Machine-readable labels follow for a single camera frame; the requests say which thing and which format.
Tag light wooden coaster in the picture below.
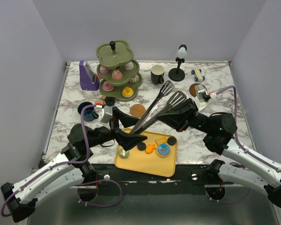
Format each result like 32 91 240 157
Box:
130 104 146 118

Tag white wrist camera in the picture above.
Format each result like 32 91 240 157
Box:
96 105 113 124
194 84 217 111

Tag purple cable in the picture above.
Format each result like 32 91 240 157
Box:
0 104 123 218
205 85 281 203

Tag black lamp white bulb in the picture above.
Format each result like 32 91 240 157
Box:
168 44 187 82

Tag blue frosted donut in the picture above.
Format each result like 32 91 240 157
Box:
156 143 170 158

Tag green snowball cake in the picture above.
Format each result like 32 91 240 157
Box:
118 149 130 159

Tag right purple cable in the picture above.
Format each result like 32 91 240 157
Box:
205 85 281 203

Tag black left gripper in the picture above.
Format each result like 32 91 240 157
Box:
87 107 148 151

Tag orange fish cookie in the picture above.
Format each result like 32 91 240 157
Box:
145 144 156 154

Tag dark blue mug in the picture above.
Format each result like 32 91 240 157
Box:
77 102 99 122

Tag rectangular beige biscuit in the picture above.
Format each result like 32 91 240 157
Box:
155 136 167 145

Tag pink frosted donut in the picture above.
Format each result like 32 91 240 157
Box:
103 82 114 92

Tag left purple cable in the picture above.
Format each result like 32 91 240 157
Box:
0 104 123 218

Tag yellow frosted donut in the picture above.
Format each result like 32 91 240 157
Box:
122 87 134 98

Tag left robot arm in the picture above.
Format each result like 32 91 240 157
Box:
0 106 147 223

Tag black cream mug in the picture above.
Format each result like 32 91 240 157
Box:
150 65 165 84

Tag white sprinkled donut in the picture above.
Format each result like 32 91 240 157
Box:
129 74 139 83

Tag pink snowball cake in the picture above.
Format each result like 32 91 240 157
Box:
111 69 122 80

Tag yellow serving tray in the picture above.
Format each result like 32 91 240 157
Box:
115 131 177 177

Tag dark wooden coaster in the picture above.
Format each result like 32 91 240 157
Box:
189 83 199 97

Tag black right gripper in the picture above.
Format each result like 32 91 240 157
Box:
155 97 213 134

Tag grey snowball cake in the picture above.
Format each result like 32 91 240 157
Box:
124 61 134 71

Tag green tiered cake stand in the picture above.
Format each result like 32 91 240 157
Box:
96 39 142 102

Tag metal serving tongs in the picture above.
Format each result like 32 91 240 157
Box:
130 81 187 134

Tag toy car blue wheels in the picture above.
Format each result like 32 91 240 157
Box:
191 67 205 82

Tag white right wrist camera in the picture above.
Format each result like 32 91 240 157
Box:
194 84 217 111

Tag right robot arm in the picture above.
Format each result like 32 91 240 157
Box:
157 98 281 208

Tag black patterned sandwich cookie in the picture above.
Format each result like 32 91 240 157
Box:
167 136 177 146

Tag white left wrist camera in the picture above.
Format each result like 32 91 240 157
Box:
96 105 113 124

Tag purple snowball cake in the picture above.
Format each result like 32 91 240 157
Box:
99 66 110 74

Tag purple box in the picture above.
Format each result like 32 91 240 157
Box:
79 60 100 91

